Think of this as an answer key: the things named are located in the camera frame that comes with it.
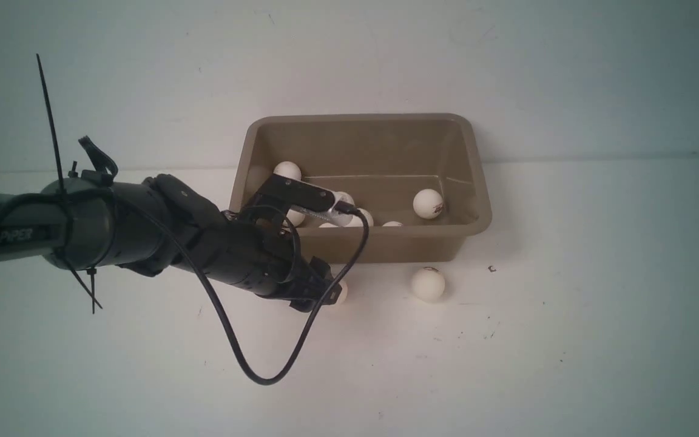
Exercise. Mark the tan plastic storage bin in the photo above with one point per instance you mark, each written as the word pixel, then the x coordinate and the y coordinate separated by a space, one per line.
pixel 382 161

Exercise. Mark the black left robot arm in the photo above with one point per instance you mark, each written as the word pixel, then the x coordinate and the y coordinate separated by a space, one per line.
pixel 156 224

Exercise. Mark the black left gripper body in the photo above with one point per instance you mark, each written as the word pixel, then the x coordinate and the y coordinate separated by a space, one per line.
pixel 264 261

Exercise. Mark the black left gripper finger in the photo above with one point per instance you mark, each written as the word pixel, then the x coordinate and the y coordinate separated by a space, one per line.
pixel 305 304

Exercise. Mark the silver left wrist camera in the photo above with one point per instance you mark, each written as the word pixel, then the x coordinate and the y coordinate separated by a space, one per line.
pixel 285 194

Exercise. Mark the white ping-pong ball with logo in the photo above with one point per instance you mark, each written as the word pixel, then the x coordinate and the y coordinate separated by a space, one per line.
pixel 428 284

